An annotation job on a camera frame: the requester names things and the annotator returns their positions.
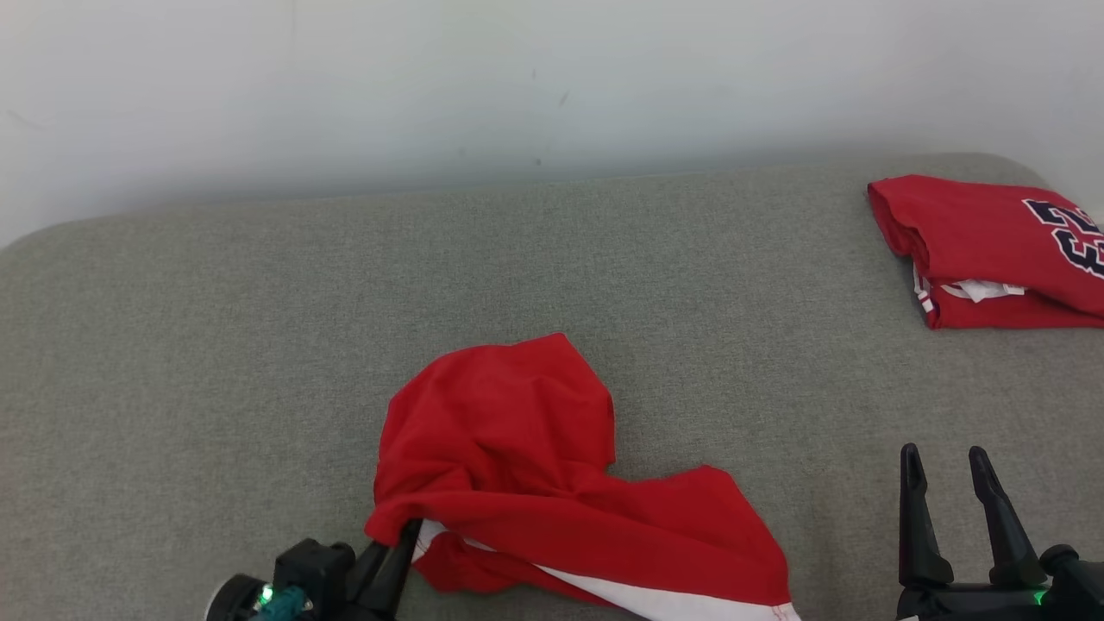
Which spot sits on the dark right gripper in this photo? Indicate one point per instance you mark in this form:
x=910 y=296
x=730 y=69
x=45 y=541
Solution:
x=966 y=606

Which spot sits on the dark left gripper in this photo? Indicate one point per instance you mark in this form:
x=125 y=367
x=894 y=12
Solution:
x=362 y=611

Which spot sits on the red shorts white stripe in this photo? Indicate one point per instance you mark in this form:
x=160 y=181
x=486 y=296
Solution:
x=517 y=448

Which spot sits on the red jersey number 23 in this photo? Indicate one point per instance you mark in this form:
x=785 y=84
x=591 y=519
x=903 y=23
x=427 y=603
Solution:
x=975 y=233

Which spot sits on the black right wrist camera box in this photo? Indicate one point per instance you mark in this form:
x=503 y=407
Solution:
x=1078 y=582

